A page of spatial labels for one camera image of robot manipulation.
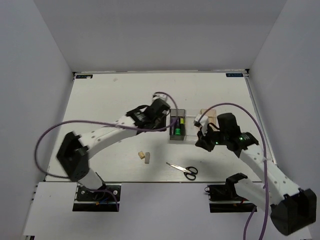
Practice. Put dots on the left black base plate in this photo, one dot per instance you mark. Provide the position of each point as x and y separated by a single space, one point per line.
87 201

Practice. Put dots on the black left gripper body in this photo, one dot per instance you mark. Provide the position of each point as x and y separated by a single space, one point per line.
159 123

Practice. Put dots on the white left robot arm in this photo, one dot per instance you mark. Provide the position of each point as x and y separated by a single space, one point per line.
76 150

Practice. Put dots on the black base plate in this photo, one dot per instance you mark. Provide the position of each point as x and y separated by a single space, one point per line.
87 201
221 202

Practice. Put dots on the left blue corner label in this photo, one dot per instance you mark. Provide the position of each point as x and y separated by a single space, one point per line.
84 76

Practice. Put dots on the tan eraser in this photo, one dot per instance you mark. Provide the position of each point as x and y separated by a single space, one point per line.
141 155

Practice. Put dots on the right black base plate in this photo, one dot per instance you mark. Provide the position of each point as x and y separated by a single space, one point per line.
221 202

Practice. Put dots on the grey eraser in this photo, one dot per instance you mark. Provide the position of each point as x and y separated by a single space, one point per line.
147 158

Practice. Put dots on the green highlighter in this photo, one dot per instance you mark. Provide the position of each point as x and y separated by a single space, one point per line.
177 127

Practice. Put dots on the blue corner label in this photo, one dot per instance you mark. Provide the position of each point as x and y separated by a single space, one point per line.
84 76
234 75

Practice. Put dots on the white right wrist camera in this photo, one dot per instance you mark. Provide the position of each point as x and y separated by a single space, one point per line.
202 126

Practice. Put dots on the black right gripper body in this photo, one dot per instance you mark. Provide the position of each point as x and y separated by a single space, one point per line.
217 137

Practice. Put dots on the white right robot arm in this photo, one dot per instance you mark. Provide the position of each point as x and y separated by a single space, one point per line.
289 207

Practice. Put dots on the orange plastic container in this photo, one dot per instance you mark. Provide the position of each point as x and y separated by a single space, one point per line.
209 115

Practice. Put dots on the clear plastic container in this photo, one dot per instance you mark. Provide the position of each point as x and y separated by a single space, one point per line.
191 130

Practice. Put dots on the black handled scissors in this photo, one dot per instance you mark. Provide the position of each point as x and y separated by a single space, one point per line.
190 172

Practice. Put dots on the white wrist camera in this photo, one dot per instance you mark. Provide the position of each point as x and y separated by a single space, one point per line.
202 126
161 96

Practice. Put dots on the dark grey plastic container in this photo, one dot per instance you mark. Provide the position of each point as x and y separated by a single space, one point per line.
178 113

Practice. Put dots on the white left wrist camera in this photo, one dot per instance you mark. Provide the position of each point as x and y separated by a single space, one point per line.
161 96

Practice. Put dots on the purple highlighter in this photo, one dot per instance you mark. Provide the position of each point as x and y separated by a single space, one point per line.
172 128

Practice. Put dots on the right blue corner label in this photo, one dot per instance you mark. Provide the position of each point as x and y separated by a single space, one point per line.
234 75

